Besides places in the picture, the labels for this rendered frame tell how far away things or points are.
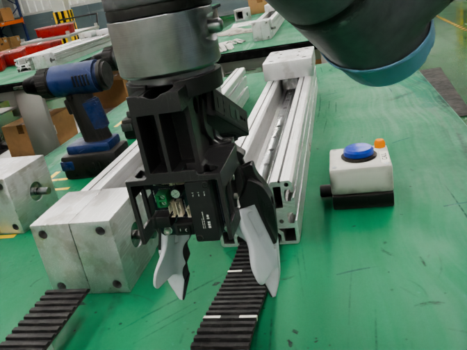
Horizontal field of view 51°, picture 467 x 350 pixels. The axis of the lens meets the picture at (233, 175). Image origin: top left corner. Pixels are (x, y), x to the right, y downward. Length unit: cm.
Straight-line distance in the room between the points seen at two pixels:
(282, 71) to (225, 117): 72
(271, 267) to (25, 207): 51
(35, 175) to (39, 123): 219
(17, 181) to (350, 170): 51
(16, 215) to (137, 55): 53
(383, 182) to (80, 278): 39
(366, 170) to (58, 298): 40
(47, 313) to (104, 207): 13
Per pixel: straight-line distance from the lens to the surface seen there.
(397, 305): 50
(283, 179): 57
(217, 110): 38
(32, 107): 303
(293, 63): 111
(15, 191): 82
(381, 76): 38
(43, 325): 53
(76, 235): 57
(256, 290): 50
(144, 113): 33
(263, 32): 257
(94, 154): 97
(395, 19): 35
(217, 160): 35
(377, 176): 65
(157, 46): 33
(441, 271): 55
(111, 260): 57
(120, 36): 34
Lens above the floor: 109
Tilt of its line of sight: 22 degrees down
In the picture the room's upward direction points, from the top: 11 degrees counter-clockwise
